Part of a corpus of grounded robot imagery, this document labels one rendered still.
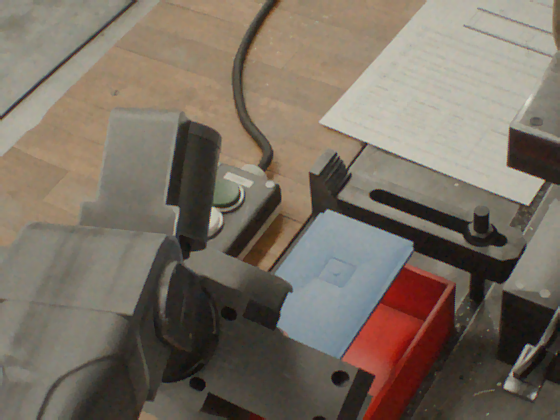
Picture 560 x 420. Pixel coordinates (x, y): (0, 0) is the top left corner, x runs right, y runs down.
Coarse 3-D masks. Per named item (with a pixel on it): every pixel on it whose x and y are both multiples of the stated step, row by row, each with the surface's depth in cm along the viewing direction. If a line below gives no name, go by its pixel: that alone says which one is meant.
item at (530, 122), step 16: (544, 80) 74; (528, 96) 73; (544, 96) 73; (528, 112) 72; (544, 112) 72; (512, 128) 71; (528, 128) 71; (544, 128) 71; (512, 144) 72; (528, 144) 72; (544, 144) 71; (512, 160) 73; (528, 160) 73; (544, 160) 72; (544, 176) 73
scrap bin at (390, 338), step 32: (416, 288) 89; (448, 288) 86; (384, 320) 92; (416, 320) 91; (448, 320) 88; (352, 352) 90; (384, 352) 90; (416, 352) 84; (384, 384) 81; (416, 384) 87; (256, 416) 87; (384, 416) 82
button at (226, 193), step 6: (222, 180) 99; (228, 180) 99; (216, 186) 99; (222, 186) 98; (228, 186) 98; (234, 186) 98; (216, 192) 98; (222, 192) 98; (228, 192) 98; (234, 192) 98; (216, 198) 98; (222, 198) 98; (228, 198) 98; (234, 198) 97; (216, 204) 97; (222, 204) 97; (228, 204) 97
